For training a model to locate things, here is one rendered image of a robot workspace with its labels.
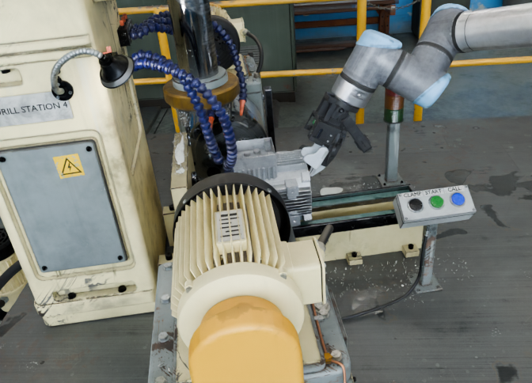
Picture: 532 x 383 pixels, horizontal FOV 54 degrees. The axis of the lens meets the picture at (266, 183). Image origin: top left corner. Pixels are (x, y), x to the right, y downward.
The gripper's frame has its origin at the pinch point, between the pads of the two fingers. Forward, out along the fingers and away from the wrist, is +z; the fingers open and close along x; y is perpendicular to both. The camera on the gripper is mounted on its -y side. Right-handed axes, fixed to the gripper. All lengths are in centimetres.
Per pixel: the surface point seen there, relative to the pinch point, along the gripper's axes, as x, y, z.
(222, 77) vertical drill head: -2.3, 30.7, -13.0
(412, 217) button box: 19.4, -17.9, -6.1
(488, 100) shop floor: -262, -220, -1
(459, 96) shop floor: -275, -205, 8
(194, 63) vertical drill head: -1.6, 38.0, -13.7
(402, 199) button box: 15.6, -15.6, -7.6
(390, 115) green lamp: -33.8, -28.3, -12.7
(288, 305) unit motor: 67, 24, -10
